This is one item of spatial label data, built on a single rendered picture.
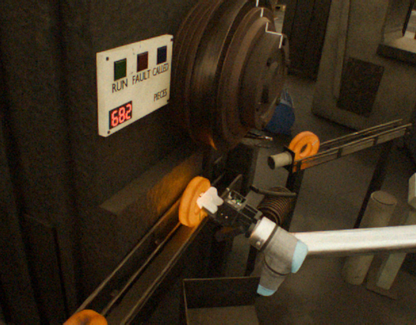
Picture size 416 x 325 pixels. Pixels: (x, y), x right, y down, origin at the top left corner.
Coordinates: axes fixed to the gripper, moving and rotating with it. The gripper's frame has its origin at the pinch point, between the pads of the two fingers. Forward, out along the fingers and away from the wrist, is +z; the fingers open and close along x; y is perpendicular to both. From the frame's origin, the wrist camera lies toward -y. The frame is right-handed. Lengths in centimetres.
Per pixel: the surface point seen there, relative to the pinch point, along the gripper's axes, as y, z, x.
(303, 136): 5, -17, -63
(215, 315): -9.3, -24.0, 24.9
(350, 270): -51, -73, -75
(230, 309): -8.4, -26.6, 20.8
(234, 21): 52, 10, -3
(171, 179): 5.9, 7.4, 6.2
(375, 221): -18, -66, -75
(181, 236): -11.9, -2.5, 6.0
